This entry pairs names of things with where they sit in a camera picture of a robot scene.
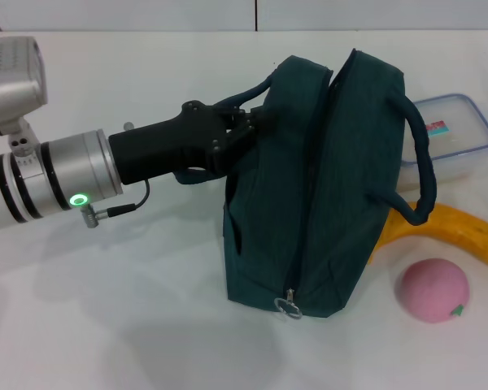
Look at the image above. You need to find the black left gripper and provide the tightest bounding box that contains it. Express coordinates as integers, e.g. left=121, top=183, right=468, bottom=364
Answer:
left=107, top=100, right=270, bottom=186

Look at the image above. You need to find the dark teal insulated lunch bag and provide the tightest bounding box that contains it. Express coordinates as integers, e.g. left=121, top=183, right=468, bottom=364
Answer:
left=174, top=48, right=438, bottom=321

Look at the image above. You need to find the clear container with blue-rimmed lid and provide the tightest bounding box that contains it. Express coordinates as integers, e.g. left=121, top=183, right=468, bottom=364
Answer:
left=398, top=93, right=488, bottom=196

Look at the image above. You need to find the yellow toy banana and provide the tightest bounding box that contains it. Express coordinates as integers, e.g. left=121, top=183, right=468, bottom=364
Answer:
left=368, top=201, right=488, bottom=273

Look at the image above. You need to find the pink toy peach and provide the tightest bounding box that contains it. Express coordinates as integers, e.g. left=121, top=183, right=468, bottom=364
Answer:
left=396, top=258, right=471, bottom=324

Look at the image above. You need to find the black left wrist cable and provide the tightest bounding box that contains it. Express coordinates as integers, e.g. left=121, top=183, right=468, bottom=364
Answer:
left=79, top=178, right=150, bottom=229

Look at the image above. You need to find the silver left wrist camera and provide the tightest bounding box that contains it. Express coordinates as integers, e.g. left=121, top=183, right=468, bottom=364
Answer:
left=0, top=36, right=49, bottom=137

